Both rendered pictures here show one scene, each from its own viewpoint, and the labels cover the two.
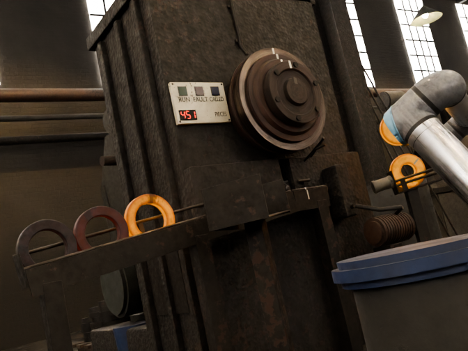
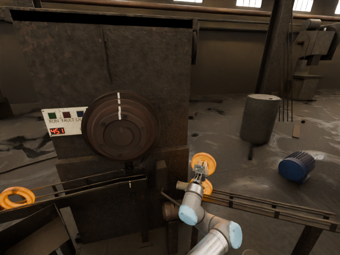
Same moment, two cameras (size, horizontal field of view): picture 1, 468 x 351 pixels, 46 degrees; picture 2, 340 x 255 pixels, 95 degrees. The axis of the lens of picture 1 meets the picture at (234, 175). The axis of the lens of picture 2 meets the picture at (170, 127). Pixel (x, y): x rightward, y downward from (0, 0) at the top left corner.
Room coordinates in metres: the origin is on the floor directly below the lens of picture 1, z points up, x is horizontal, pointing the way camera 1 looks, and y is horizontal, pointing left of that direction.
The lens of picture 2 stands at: (1.63, -0.89, 1.51)
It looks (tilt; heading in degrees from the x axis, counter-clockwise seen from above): 23 degrees down; 22
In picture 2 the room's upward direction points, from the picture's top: straight up
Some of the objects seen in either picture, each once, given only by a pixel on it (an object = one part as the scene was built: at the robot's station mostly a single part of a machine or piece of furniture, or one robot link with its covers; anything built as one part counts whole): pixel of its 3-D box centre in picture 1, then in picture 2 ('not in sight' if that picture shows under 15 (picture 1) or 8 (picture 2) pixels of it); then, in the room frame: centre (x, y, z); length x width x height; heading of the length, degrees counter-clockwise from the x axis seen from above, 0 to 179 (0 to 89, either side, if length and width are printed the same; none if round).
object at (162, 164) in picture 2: (339, 191); (161, 176); (2.51, -0.45, 0.68); 0.11 x 0.08 x 0.24; 35
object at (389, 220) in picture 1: (401, 274); (176, 226); (2.44, -0.61, 0.27); 0.22 x 0.13 x 0.53; 125
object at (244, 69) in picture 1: (279, 100); (123, 128); (2.36, -0.27, 1.11); 0.47 x 0.06 x 0.47; 125
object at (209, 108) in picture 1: (200, 103); (69, 121); (2.26, 0.07, 1.15); 0.26 x 0.02 x 0.18; 125
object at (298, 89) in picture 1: (293, 92); (122, 135); (2.28, -0.32, 1.11); 0.28 x 0.06 x 0.28; 125
